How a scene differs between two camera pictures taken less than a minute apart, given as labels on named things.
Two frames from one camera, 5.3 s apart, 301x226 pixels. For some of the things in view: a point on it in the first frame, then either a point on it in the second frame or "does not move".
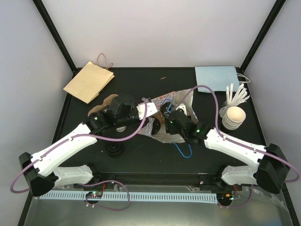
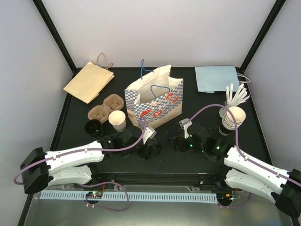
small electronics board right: x=225 y=198 does not move
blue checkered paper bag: x=155 y=125 -> x=157 y=97
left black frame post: x=57 y=36 does not move
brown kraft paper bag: x=91 y=80 does not move
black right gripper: x=170 y=128 -> x=176 y=140
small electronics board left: x=94 y=194 does not move
